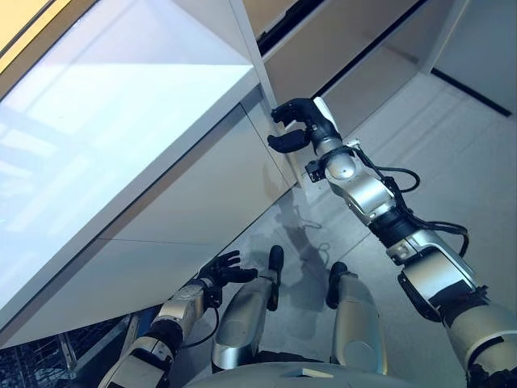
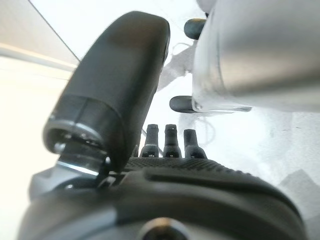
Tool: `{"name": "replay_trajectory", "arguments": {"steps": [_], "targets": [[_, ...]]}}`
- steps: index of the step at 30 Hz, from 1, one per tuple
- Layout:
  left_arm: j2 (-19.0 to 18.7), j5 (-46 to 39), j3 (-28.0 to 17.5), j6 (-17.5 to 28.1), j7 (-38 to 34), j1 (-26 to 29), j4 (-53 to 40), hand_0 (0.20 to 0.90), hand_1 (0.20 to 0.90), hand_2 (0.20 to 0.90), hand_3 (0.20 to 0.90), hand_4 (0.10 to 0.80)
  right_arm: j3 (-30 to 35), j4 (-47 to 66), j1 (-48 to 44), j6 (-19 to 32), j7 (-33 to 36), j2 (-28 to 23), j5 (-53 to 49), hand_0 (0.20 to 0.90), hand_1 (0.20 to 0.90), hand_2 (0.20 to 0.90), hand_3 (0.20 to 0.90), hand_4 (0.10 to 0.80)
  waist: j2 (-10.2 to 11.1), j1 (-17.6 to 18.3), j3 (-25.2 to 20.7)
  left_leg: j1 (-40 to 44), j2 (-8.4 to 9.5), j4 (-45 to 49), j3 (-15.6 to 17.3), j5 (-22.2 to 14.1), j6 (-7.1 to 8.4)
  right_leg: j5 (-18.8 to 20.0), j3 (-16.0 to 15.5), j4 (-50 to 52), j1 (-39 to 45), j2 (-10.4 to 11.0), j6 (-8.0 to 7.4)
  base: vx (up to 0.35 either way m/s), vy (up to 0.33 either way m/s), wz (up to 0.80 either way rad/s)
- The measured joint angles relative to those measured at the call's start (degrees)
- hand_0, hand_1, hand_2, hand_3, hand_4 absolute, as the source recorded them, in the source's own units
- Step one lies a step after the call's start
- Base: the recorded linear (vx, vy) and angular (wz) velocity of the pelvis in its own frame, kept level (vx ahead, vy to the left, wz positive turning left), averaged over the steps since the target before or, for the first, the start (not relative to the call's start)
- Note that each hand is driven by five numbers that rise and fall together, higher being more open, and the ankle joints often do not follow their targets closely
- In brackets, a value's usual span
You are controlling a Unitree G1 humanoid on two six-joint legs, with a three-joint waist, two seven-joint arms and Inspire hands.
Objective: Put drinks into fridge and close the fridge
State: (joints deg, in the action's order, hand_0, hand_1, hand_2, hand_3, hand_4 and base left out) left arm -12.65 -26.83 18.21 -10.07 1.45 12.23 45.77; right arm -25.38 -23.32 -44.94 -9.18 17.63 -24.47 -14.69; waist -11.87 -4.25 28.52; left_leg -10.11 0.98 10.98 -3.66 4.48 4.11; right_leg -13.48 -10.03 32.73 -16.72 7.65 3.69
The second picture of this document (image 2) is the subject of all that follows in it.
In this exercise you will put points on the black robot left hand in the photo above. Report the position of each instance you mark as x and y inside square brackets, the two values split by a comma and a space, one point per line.
[112, 87]

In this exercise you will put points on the white counter cabinet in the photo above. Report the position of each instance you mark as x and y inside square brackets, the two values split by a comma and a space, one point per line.
[25, 25]

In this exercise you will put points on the silver robot left leg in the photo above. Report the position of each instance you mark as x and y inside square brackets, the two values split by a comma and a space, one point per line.
[262, 55]

